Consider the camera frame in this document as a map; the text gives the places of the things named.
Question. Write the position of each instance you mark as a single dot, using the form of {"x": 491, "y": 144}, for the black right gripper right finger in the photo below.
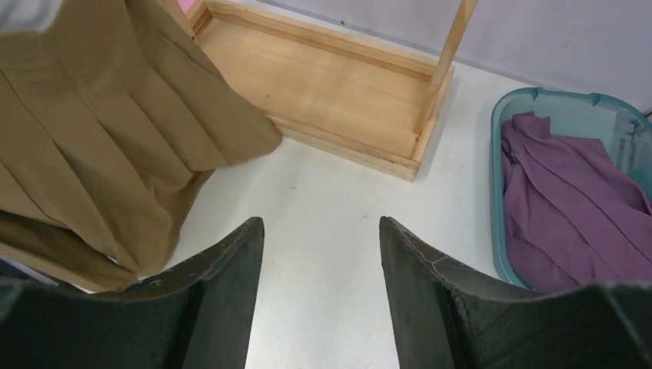
{"x": 446, "y": 314}

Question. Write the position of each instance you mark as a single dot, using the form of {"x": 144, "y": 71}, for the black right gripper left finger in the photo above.
{"x": 197, "y": 314}

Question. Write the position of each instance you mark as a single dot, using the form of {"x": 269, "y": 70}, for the tan brown pleated skirt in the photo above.
{"x": 112, "y": 118}

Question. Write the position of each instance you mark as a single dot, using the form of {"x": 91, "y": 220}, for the purple garment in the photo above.
{"x": 571, "y": 217}

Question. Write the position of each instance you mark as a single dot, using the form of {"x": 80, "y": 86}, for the wooden clothes rack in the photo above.
{"x": 362, "y": 100}

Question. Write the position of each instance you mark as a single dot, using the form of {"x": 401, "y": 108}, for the teal plastic bin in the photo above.
{"x": 624, "y": 132}

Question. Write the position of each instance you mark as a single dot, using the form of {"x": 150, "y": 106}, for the pink garment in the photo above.
{"x": 186, "y": 4}

